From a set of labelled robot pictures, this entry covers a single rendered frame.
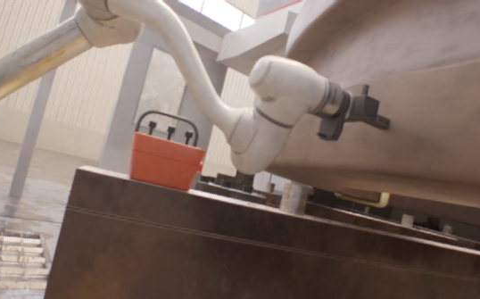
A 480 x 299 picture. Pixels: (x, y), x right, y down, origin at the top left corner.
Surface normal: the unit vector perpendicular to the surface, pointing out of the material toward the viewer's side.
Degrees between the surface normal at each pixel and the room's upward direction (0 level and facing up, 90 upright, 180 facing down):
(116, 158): 90
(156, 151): 97
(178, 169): 97
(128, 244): 90
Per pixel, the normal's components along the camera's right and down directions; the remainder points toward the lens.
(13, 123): 0.57, 0.08
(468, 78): -0.86, -0.25
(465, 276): 0.29, 0.00
